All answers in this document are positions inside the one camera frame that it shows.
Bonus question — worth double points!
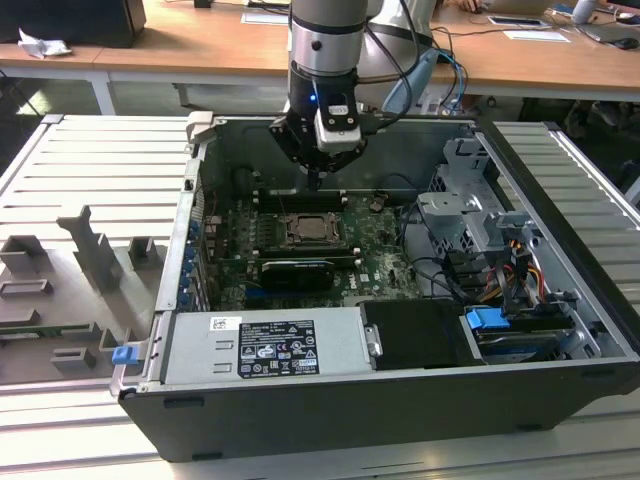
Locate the white paper sheet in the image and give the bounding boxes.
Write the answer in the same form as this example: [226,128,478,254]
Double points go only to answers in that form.
[502,29,571,44]

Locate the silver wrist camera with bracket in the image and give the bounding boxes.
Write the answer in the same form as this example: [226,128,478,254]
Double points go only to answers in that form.
[314,93,363,152]

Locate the CPU socket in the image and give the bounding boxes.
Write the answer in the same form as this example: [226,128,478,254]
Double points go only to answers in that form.
[277,209,351,249]

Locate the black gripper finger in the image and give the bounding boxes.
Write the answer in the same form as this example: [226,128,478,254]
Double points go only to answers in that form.
[269,117,321,191]
[322,142,369,176]

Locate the white printed paper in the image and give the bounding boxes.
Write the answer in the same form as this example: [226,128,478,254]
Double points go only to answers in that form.
[241,9,292,25]

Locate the white framed tablet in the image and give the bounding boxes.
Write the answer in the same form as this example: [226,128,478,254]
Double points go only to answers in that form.
[487,14,549,29]

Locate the grey parts rack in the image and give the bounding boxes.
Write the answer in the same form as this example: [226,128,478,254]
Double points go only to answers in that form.
[0,204,169,386]

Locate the grey power supply unit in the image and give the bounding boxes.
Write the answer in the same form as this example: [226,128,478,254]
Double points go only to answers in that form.
[162,307,374,386]

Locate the blue cables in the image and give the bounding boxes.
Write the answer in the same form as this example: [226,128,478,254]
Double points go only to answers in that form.
[438,49,469,115]

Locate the long wooden desk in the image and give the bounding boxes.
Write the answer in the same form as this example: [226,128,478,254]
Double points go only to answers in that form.
[94,0,640,96]

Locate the green RAM stick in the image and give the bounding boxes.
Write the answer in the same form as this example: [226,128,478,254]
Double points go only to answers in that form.
[0,325,66,336]

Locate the black plastic shroud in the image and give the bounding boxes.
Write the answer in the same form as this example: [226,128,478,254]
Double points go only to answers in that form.
[359,299,484,371]

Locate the black RAM slot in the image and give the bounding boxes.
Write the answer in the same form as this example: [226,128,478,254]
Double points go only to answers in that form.
[254,245,364,261]
[254,189,349,211]

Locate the hard disk in blue carrier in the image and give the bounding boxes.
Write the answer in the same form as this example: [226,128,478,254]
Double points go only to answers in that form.
[464,308,574,364]

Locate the black graphics card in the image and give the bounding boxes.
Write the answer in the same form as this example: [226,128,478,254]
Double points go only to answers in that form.
[258,258,335,292]

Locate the black flat cable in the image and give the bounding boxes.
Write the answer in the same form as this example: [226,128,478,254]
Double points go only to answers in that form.
[499,254,526,314]

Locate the black open PC case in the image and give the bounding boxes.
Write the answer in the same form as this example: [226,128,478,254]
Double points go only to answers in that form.
[117,112,640,464]

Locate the large black box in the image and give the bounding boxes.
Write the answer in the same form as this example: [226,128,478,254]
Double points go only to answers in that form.
[0,0,147,49]

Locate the green motherboard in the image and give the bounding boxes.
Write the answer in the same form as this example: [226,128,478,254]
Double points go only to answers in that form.
[204,192,426,309]

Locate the black camera cable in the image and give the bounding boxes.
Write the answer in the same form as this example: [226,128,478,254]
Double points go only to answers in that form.
[355,0,426,132]

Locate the coloured power wire bundle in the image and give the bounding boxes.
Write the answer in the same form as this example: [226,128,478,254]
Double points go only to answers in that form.
[482,239,546,306]

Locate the short wooden desk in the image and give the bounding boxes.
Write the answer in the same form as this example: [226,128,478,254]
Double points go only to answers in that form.
[0,42,109,81]

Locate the grey laptop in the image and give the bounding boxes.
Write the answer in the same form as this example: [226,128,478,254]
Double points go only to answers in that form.
[579,22,640,44]

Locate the crumpled white paper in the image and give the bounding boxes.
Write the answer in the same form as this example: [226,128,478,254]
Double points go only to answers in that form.
[17,27,71,60]

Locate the grey metal drive cage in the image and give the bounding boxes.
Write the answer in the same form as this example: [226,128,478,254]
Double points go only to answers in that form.
[414,137,541,261]

